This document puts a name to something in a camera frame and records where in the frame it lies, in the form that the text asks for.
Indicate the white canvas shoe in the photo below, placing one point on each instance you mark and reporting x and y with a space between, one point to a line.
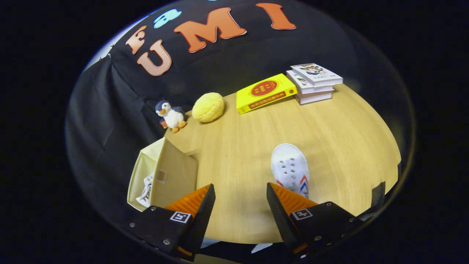
289 165
146 190

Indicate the black backdrop cloth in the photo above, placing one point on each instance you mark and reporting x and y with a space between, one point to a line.
110 117

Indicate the white illustrated cover book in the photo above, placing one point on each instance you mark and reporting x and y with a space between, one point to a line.
317 73

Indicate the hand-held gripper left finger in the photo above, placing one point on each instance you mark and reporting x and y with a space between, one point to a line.
199 223

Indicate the brown spine paperback book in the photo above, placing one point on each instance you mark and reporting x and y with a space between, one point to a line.
315 98

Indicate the beige fabric storage box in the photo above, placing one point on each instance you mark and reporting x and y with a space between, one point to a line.
176 172

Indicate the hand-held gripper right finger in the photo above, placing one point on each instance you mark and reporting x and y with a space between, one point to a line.
280 216

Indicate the penguin plush toy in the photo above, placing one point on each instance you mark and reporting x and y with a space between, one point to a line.
172 116

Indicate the yellow book with red circle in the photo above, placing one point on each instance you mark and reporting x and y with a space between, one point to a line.
263 91

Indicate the yellow plush bun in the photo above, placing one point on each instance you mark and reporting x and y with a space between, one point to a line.
208 107

